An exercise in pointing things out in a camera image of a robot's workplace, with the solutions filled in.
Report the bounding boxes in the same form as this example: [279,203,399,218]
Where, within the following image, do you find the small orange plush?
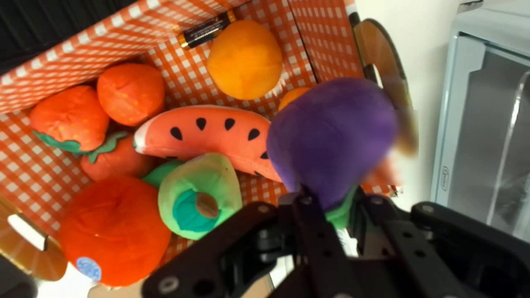
[274,85,312,113]

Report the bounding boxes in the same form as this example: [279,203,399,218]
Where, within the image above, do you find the round orange red plush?
[96,62,168,130]

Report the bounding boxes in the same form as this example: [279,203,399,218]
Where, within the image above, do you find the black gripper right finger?
[349,191,530,298]

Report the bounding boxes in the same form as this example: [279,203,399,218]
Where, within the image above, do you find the black ridged tray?
[0,0,183,77]

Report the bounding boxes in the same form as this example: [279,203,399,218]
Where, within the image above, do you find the yellow orange ball plush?
[205,19,286,103]

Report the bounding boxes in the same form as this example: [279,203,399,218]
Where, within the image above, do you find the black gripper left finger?
[140,191,356,298]

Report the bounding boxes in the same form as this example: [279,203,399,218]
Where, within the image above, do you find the purple plush toy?
[264,77,400,229]

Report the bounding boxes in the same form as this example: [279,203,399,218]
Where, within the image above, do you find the cardboard box with gingham lining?
[0,0,418,298]

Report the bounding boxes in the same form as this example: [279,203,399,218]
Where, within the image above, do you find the light blue toaster oven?
[428,0,530,246]

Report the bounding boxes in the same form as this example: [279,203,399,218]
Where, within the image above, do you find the green avocado plush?
[144,153,245,244]

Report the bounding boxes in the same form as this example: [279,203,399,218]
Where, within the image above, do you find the watermelon slice plush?
[130,105,283,185]

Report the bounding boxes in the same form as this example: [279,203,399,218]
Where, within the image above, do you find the big red tomato plush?
[54,176,173,289]

